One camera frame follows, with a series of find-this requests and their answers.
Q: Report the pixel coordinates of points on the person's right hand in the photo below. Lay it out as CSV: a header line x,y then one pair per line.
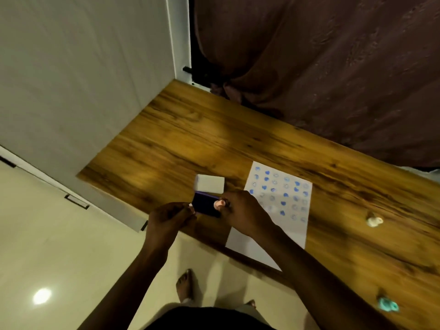
x,y
245,213

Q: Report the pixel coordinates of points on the person's left hand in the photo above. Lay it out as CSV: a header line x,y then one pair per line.
x,y
165,223

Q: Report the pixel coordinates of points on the person's right fingers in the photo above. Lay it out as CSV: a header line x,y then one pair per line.
x,y
231,206

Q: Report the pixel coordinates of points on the person's left fingers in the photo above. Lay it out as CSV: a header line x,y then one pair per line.
x,y
184,211

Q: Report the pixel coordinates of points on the small pink stamp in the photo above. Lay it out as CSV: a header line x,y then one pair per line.
x,y
218,204

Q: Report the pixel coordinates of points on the dark blue ink pad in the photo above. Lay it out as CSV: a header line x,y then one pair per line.
x,y
205,204

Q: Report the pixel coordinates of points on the person's left forearm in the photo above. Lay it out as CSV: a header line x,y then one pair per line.
x,y
127,288

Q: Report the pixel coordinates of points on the person's right forearm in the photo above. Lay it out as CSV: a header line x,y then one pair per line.
x,y
319,281

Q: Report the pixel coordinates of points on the white ink pad lid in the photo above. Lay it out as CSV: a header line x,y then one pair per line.
x,y
209,183

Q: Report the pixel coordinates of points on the white paper with blue stamps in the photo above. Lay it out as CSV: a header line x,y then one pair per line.
x,y
287,199

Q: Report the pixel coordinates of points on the person's left foot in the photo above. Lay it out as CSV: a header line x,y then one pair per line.
x,y
185,286

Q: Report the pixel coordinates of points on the person's foot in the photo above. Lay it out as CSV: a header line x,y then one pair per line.
x,y
185,286
251,303

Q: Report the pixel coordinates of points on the person's right foot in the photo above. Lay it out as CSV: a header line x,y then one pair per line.
x,y
251,303

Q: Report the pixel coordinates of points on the black shorts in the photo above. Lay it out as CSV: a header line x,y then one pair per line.
x,y
209,319

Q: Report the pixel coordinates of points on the small white stamp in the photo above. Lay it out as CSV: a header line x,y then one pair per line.
x,y
374,221

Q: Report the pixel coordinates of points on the brown curtain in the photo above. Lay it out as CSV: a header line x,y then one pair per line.
x,y
326,65

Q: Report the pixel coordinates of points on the small teal stamp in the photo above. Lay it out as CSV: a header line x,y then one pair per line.
x,y
388,304

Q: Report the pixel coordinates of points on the white door frame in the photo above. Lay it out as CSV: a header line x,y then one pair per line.
x,y
178,37

